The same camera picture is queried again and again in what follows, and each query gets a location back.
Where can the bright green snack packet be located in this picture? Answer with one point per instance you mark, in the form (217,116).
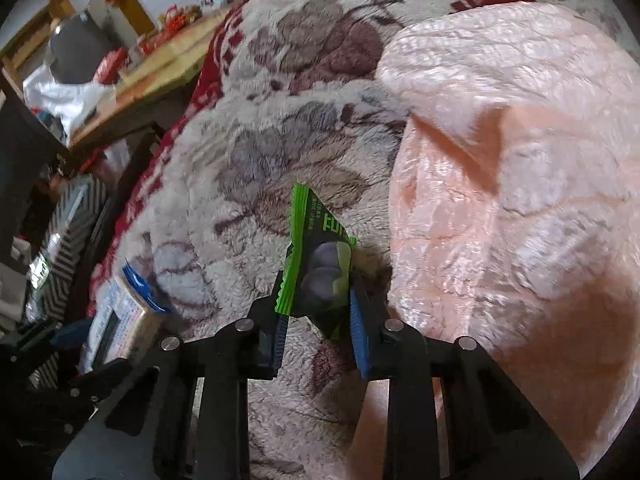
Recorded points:
(320,270)

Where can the wooden table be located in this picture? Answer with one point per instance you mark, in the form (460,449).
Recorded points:
(160,65)

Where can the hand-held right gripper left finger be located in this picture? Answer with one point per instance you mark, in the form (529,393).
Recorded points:
(279,335)

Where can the grey appliance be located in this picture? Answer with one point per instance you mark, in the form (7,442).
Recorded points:
(77,47)

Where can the red snack bag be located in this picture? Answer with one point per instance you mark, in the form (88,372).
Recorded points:
(110,65)

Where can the floral plush blanket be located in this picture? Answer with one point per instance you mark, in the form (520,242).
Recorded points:
(280,150)

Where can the pink plush blanket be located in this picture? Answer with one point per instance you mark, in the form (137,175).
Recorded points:
(500,185)

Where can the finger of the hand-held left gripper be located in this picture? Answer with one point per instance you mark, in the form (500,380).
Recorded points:
(75,332)

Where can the black cabinet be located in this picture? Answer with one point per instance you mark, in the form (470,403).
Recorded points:
(25,160)

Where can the white plastic bag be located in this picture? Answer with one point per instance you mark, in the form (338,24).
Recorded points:
(65,97)

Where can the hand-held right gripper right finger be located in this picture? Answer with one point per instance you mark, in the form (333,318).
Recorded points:
(359,340)

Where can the white box with dark window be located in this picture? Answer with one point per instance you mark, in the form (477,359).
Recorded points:
(125,310)

